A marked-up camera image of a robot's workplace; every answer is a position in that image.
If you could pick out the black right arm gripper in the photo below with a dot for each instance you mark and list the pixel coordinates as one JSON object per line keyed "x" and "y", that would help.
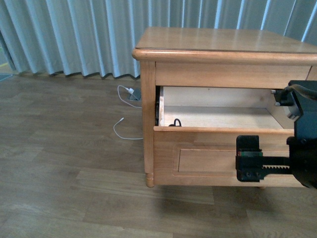
{"x": 300, "y": 97}

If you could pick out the wooden drawer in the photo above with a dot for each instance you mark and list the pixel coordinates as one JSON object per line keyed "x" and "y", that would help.
{"x": 203, "y": 150}

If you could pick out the white charger with black cable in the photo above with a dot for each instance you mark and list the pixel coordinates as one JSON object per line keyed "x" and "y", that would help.
{"x": 176, "y": 123}

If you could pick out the light wooden nightstand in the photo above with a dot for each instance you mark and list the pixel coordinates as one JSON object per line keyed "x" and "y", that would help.
{"x": 235, "y": 59}

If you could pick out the grey floor power socket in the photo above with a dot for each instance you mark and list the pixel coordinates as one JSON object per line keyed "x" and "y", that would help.
{"x": 134, "y": 95}

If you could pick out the pale blue-green curtain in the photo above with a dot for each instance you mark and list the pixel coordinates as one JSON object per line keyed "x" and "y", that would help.
{"x": 100, "y": 36}

